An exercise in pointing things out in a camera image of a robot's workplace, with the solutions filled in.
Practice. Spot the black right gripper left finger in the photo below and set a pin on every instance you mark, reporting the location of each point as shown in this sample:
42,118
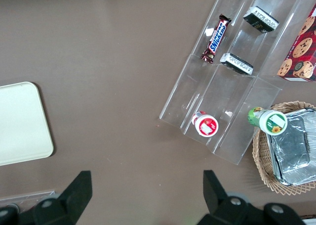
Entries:
66,205

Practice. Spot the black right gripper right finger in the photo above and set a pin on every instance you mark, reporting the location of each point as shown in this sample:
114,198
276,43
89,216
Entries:
217,205

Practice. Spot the light wicker basket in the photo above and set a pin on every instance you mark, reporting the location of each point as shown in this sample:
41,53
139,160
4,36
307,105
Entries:
263,165

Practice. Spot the cream rectangular plastic tray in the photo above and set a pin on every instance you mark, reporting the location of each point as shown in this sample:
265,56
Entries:
22,123

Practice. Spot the clear acrylic bottle rack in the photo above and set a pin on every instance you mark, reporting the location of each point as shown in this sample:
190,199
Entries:
24,196

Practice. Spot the red-lidded white yogurt bottle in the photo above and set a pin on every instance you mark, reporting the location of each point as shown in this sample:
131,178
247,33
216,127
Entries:
206,126

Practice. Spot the aluminium foil container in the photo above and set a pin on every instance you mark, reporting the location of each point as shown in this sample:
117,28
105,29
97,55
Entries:
293,150

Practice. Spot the green bottle with white lid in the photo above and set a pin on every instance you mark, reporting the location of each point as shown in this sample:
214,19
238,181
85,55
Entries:
274,123

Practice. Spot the clear acrylic tiered display stand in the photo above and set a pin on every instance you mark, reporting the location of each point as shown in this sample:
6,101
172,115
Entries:
217,91

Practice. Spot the black and white snack box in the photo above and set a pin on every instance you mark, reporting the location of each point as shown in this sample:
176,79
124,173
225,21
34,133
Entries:
237,63
261,19

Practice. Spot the Snickers chocolate bar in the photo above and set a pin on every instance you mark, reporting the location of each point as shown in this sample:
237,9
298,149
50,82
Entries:
217,39

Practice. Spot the red chocolate chip cookie box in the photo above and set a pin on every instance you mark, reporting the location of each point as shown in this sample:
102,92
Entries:
301,52

